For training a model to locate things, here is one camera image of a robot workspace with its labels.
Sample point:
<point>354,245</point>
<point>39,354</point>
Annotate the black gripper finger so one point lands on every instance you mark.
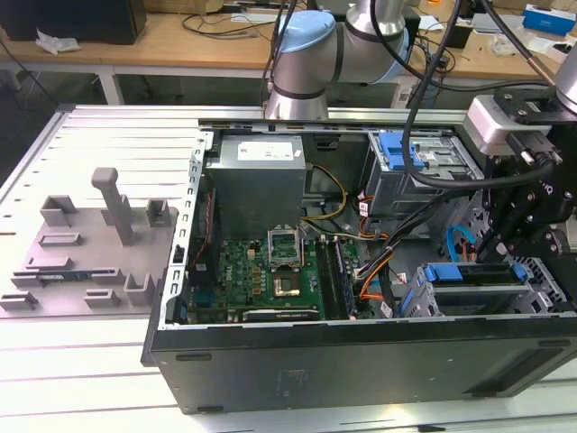
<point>498,194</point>
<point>534,241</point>

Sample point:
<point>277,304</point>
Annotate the hard disk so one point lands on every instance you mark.
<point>444,272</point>

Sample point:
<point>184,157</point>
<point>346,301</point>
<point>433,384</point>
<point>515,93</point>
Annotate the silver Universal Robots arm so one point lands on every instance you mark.
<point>311,49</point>

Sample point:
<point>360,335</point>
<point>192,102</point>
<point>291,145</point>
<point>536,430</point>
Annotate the grey metal disk bay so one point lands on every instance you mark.
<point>478,291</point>

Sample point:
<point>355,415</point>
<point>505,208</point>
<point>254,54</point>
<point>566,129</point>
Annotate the grey metal drive cage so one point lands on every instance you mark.
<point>392,194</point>

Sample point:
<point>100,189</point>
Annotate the blue plastic cage latch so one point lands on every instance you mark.
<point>392,153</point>

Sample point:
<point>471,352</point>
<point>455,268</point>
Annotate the white tray with black part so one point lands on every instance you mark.
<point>561,54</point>

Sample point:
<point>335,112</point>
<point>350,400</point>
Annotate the white label tag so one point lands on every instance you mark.
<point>403,97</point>

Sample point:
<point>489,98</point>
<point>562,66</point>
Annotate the clear plastic bag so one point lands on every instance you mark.
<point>500,45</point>

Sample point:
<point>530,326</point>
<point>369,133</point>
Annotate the small black cube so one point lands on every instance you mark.
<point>462,38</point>

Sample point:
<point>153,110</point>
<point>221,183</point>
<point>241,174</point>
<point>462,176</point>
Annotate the blue cardboard box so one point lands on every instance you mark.
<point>552,20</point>

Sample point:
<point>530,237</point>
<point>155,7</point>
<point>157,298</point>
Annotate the flat grey box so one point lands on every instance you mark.
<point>484,24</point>

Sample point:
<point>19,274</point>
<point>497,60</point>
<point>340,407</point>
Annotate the installed RAM stick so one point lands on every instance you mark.
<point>345,279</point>

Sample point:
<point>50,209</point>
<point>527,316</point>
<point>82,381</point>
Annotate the black RAM slot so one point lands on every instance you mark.
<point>325,279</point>

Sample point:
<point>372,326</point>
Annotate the CPU socket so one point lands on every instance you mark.
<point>288,286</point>

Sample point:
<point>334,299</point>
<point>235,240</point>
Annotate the grey power supply unit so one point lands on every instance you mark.
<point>257,194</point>

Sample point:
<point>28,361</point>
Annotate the black graphics card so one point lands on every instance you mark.
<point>279,315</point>

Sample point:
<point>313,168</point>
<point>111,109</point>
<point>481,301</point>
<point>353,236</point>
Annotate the black PC case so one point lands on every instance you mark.
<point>315,374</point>

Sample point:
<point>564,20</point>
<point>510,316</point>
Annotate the green motherboard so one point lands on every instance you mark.
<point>243,279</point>

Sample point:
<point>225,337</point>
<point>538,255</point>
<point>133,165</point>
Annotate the wooden desk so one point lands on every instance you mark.
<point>158,52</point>

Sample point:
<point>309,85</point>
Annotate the grey parts rack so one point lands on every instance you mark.
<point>90,270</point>

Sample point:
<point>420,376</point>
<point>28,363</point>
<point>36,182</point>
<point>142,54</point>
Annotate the spare RAM stick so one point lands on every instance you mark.
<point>58,276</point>

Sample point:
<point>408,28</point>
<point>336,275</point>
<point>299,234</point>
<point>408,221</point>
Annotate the large black box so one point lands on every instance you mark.
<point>72,20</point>

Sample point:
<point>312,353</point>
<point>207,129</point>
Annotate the white plastic bag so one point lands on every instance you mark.
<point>56,43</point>

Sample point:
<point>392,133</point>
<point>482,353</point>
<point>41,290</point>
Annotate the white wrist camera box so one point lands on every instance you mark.
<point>487,122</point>

